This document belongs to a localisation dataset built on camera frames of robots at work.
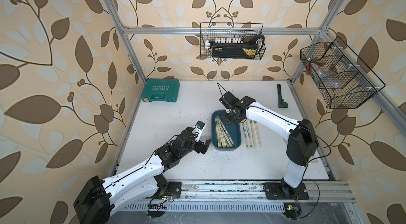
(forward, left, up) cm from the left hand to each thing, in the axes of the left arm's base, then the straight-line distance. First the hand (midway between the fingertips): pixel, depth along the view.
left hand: (204, 134), depth 79 cm
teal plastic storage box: (+9, -18, -12) cm, 23 cm away
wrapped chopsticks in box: (+4, -11, -13) cm, 17 cm away
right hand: (+10, -13, -3) cm, 17 cm away
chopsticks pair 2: (+8, -29, -13) cm, 32 cm away
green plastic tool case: (+38, +32, -9) cm, 50 cm away
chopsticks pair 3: (+7, -31, -13) cm, 35 cm away
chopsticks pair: (+7, -26, -13) cm, 30 cm away
